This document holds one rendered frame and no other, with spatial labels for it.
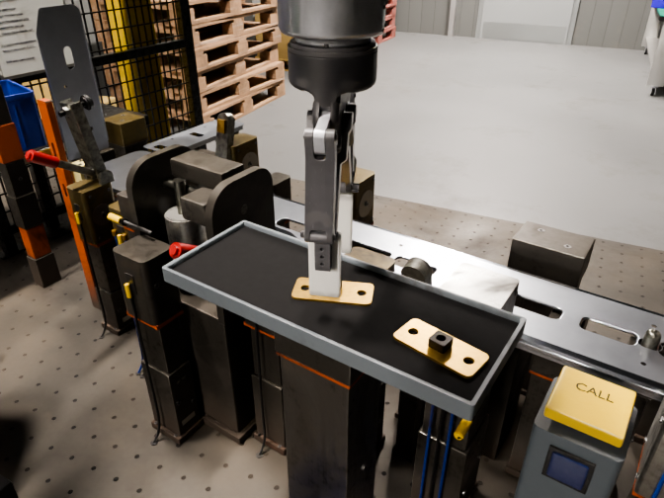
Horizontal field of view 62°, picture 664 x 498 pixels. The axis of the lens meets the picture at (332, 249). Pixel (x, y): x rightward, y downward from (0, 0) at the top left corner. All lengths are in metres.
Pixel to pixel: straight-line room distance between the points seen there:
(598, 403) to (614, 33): 8.45
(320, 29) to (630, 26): 8.48
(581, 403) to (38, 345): 1.14
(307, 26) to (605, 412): 0.38
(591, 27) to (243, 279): 8.42
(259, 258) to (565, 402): 0.36
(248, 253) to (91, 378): 0.66
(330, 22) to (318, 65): 0.04
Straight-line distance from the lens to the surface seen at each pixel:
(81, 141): 1.17
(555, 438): 0.51
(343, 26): 0.44
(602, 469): 0.52
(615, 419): 0.51
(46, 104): 1.23
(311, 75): 0.46
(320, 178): 0.45
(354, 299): 0.57
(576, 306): 0.91
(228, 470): 1.02
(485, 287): 0.71
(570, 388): 0.52
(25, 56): 1.73
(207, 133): 1.57
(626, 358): 0.84
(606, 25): 8.87
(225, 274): 0.63
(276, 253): 0.66
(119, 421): 1.14
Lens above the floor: 1.50
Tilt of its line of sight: 31 degrees down
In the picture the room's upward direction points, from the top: straight up
